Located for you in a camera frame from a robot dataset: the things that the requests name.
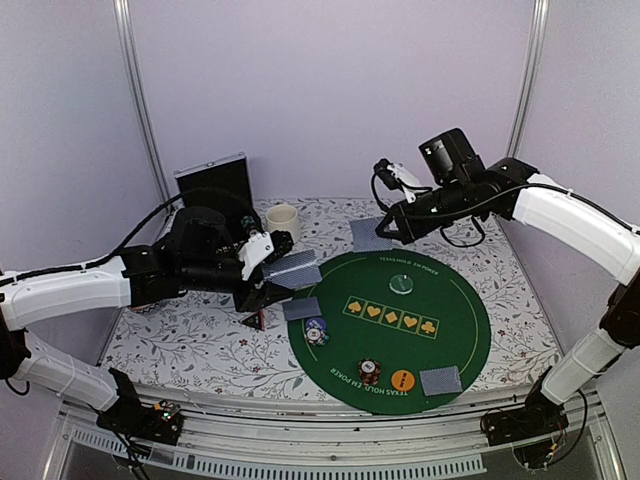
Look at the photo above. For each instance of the blue playing card deck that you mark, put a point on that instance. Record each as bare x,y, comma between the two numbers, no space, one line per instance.
294,271

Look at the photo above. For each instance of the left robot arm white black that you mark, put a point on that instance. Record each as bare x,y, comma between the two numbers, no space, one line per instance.
198,253

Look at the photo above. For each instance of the poker chip row right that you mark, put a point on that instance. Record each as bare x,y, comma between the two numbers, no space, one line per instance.
250,226

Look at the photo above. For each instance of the dealt playing card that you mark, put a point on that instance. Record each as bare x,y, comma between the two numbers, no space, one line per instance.
439,381
297,309

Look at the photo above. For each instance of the small poker chip stack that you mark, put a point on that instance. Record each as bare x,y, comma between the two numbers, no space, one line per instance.
316,336

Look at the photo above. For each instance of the white ceramic cup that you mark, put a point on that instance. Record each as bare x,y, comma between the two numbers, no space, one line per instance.
284,217

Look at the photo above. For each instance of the right aluminium frame post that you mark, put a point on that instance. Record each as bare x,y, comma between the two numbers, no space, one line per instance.
532,62

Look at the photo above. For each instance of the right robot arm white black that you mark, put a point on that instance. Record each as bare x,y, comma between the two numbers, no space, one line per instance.
514,190

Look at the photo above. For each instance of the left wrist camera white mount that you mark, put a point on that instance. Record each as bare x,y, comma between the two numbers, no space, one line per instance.
263,247

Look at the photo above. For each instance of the aluminium frame post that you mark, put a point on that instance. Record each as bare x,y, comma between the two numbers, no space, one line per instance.
532,62
125,30

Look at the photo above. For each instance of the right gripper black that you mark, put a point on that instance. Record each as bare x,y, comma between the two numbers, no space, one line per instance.
409,231

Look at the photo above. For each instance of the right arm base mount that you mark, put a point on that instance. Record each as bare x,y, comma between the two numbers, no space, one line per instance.
534,418

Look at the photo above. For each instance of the green round poker mat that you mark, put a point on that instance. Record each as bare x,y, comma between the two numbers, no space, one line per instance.
442,322

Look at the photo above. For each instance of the left aluminium frame post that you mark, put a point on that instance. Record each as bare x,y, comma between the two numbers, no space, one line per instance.
125,30

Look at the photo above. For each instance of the purple small blind button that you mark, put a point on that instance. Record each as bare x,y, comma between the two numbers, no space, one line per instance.
316,323

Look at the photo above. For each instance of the clear dealer button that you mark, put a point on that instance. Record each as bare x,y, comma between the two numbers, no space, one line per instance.
401,284

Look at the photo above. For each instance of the black triangular button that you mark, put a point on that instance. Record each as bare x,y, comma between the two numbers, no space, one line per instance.
255,321

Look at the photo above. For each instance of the orange big blind button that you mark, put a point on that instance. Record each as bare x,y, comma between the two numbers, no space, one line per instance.
403,380

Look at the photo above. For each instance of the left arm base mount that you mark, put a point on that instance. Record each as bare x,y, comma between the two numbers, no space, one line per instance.
161,423

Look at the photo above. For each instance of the aluminium poker chip case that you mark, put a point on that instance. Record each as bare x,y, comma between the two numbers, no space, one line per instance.
222,184

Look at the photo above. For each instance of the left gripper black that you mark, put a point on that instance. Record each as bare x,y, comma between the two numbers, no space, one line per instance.
254,299

